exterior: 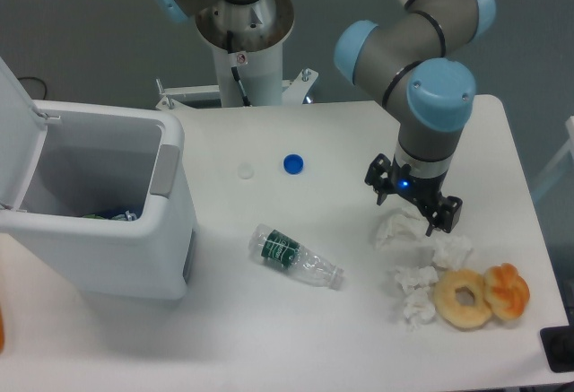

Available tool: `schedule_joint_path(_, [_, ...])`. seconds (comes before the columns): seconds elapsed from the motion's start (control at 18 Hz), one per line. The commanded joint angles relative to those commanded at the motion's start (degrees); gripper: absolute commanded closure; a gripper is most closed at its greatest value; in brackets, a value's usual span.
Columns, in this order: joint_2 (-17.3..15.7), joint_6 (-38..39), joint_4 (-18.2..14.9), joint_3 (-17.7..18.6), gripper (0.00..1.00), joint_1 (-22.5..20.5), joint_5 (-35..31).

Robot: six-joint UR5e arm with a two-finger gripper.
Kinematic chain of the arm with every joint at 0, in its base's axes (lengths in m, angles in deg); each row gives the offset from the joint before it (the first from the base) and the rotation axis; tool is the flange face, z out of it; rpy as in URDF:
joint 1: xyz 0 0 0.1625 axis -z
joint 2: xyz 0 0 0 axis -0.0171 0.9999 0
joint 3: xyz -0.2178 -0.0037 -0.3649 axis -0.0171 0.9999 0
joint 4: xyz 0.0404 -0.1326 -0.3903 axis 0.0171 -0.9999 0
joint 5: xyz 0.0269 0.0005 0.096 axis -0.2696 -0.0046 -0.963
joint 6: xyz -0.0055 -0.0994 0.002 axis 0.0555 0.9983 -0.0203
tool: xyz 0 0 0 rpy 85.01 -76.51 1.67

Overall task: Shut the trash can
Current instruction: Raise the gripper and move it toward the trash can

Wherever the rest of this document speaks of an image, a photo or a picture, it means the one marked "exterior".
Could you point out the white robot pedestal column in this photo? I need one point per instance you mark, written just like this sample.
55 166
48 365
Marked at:
247 48

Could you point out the ring donut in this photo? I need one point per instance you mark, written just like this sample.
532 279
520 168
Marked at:
458 297

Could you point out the green trash inside can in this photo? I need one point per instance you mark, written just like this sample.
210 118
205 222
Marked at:
114 215

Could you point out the orange twisted bread roll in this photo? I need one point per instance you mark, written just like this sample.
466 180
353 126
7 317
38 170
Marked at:
506 291

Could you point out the orange object left edge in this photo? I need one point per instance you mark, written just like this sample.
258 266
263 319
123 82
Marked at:
2 330

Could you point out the white pedestal base bracket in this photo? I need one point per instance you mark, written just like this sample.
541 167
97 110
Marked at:
295 91

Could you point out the clear plastic bottle green label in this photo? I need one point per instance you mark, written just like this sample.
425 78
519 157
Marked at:
286 255

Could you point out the white trash can lid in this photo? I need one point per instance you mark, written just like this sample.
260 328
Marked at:
23 133

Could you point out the crumpled white tissue middle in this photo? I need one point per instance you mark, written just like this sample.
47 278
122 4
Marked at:
450 252

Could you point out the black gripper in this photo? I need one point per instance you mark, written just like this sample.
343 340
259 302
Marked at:
419 182

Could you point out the crumpled white tissue lower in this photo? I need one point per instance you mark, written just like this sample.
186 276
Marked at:
416 284

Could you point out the crumpled white tissue upper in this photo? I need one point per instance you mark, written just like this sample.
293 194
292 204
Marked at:
402 224

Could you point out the blue bottle cap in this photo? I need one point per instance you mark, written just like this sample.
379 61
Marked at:
293 164

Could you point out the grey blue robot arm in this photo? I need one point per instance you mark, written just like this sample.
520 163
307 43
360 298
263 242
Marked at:
404 68

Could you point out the crumpled white tissue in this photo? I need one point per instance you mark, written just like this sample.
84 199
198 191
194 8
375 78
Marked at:
416 284
402 224
450 252

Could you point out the white bottle cap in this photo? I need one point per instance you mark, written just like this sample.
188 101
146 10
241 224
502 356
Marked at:
245 171

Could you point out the white trash can body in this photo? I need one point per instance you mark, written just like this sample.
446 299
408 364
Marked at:
105 200

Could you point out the black device table corner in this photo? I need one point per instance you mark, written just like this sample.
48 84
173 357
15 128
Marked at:
558 348

